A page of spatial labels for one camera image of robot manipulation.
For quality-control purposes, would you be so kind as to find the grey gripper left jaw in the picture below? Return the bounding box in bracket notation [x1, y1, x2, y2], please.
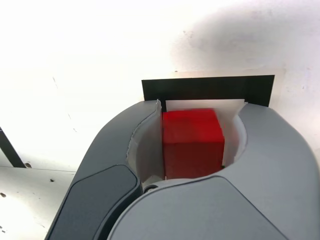
[46, 99, 166, 240]

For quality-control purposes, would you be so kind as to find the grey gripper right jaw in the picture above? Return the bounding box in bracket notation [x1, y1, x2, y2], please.
[109, 101, 320, 240]

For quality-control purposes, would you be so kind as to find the red cube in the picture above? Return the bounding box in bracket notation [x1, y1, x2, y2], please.
[161, 107, 226, 180]

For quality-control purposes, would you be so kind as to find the black tape square outline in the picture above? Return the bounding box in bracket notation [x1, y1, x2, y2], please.
[141, 74, 276, 108]

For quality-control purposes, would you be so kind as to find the black tape strip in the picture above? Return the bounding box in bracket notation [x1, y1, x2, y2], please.
[0, 126, 27, 169]

